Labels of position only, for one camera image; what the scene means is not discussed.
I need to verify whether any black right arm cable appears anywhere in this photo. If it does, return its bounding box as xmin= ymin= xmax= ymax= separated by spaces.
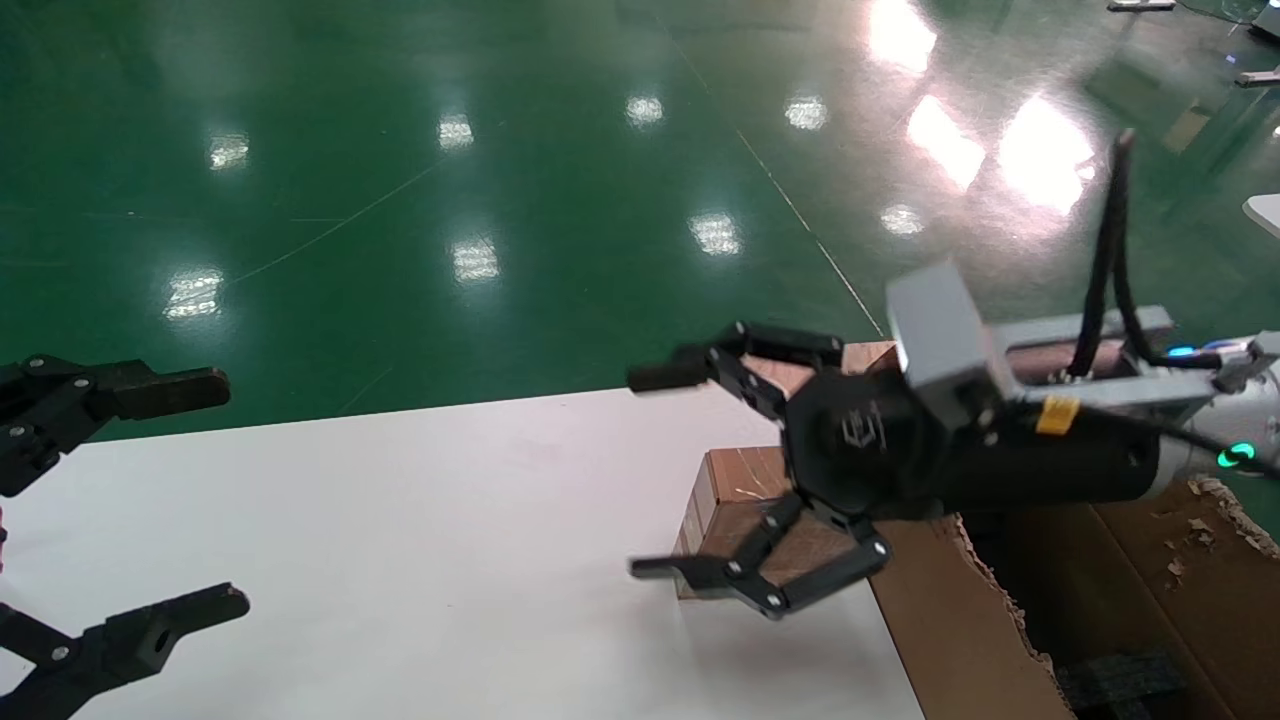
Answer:
xmin=1065 ymin=128 xmax=1181 ymax=381

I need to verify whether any big torn cardboard box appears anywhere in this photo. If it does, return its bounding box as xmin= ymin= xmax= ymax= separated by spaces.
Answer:
xmin=870 ymin=475 xmax=1280 ymax=720

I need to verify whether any small brown cardboard box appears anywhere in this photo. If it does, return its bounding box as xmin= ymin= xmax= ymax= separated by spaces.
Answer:
xmin=672 ymin=445 xmax=881 ymax=601

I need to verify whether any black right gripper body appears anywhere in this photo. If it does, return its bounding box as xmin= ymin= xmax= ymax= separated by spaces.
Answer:
xmin=780 ymin=365 xmax=1166 ymax=526

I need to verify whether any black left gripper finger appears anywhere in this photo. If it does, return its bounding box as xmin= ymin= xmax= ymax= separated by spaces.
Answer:
xmin=0 ymin=583 xmax=251 ymax=720
xmin=0 ymin=354 xmax=232 ymax=499

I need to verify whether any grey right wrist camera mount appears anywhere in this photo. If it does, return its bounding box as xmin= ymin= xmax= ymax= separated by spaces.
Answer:
xmin=885 ymin=258 xmax=1176 ymax=413

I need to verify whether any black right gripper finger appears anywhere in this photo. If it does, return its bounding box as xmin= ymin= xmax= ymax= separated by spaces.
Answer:
xmin=627 ymin=322 xmax=846 ymax=421
xmin=630 ymin=490 xmax=893 ymax=623

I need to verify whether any black foam block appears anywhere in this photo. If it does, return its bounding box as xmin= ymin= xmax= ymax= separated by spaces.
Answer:
xmin=1055 ymin=648 xmax=1191 ymax=720

